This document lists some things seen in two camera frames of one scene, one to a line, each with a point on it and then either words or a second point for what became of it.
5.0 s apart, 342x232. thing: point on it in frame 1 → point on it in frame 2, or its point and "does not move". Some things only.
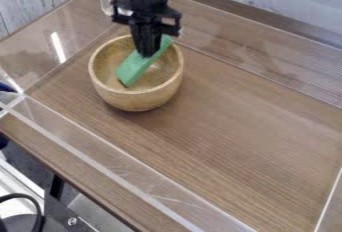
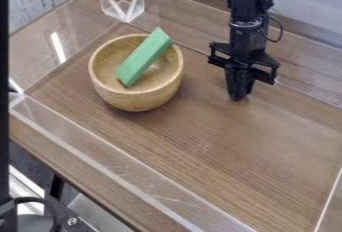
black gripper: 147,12 → 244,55
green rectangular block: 136,64 does not move
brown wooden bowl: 152,88 does not move
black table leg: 56,188 does not move
